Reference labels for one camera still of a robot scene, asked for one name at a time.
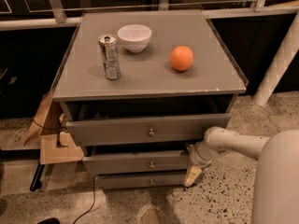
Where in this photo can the brown cardboard pieces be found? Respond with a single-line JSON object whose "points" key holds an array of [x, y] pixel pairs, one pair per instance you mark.
{"points": [[48, 126]]}

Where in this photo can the grey drawer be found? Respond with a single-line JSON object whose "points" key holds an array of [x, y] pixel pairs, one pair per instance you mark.
{"points": [[143, 130], [132, 181], [122, 163]]}

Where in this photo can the grey bottom drawer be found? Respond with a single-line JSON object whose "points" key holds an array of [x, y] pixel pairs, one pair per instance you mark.
{"points": [[132, 181]]}

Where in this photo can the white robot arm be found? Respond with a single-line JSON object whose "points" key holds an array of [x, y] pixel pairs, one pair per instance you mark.
{"points": [[276, 184]]}

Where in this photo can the orange fruit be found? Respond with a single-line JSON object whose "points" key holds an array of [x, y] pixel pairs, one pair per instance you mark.
{"points": [[181, 58]]}

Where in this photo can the black bar on floor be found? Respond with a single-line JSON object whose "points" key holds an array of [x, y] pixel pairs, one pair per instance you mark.
{"points": [[36, 181]]}

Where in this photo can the metal railing frame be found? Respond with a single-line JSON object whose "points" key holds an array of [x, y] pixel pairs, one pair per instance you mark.
{"points": [[33, 14]]}

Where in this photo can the grey top drawer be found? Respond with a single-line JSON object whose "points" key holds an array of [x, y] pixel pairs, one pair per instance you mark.
{"points": [[143, 130]]}

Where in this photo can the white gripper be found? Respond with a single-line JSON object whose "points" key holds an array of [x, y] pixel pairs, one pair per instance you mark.
{"points": [[196, 158]]}

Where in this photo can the silver drink can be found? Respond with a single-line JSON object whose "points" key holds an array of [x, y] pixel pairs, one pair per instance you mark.
{"points": [[110, 56]]}

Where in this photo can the white ceramic bowl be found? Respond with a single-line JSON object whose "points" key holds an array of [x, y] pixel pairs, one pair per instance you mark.
{"points": [[135, 37]]}

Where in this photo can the grey drawer cabinet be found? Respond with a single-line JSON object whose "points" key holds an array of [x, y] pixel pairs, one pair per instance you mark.
{"points": [[149, 86]]}

